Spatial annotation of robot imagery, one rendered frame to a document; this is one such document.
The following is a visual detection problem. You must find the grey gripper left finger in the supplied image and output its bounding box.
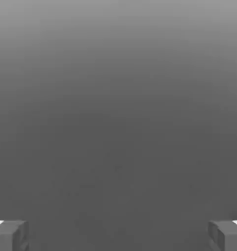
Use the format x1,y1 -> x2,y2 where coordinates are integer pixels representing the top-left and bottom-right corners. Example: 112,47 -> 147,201
0,220 -> 30,251

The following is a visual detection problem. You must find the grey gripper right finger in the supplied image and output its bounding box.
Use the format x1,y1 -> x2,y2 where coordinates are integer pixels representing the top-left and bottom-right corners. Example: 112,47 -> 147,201
207,220 -> 237,251

